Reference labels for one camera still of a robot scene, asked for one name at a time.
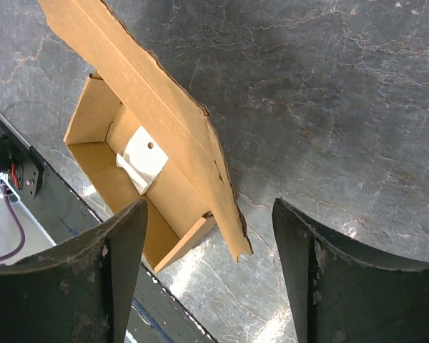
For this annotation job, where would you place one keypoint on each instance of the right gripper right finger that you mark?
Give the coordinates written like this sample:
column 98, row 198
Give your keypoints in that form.
column 341, row 290

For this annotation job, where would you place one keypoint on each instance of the white paper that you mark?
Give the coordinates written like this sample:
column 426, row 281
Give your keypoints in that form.
column 142, row 159

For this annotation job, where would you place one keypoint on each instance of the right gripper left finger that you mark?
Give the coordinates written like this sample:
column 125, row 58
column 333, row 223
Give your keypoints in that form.
column 80, row 290

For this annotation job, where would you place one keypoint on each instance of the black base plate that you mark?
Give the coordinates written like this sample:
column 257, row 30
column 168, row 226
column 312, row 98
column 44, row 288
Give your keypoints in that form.
column 156, row 316

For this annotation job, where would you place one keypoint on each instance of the cardboard box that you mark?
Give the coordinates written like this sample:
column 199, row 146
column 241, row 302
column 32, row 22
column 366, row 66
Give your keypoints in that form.
column 129, row 89

